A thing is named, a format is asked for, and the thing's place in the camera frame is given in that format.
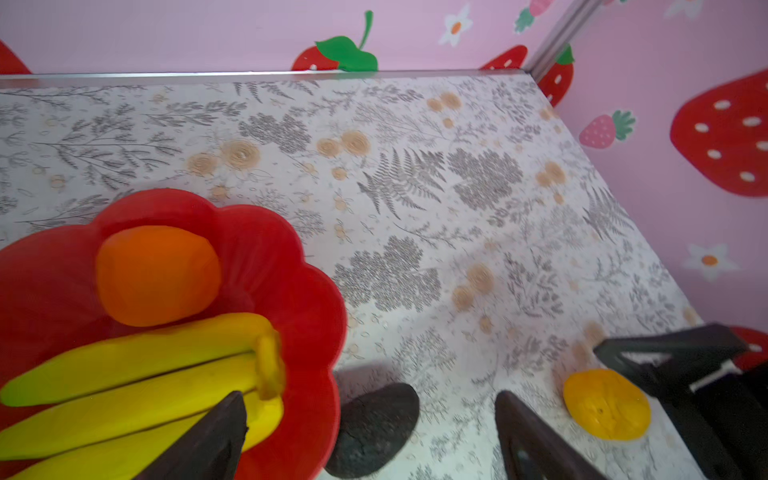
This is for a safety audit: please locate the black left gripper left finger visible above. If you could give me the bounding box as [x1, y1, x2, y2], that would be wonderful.
[135, 391, 248, 480]

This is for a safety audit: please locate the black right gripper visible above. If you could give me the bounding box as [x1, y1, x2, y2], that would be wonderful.
[593, 324, 767, 480]

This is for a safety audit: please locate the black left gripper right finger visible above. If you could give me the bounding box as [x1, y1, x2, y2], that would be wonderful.
[494, 391, 606, 480]

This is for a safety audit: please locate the yellow fake lemon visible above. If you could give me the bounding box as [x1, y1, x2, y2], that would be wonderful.
[563, 369, 652, 441]

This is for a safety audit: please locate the yellow fake banana bunch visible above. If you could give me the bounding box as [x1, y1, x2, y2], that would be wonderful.
[1, 314, 286, 479]

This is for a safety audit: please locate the dark fake avocado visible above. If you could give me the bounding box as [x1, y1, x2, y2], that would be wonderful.
[325, 383, 420, 479]

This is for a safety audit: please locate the fake orange fruit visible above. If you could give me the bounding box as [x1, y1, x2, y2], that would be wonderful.
[95, 225, 222, 327]

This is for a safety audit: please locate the red flower-shaped fruit bowl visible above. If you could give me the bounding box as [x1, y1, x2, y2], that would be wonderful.
[1, 189, 347, 479]

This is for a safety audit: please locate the right aluminium corner post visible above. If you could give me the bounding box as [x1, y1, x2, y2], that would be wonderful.
[523, 0, 602, 82]

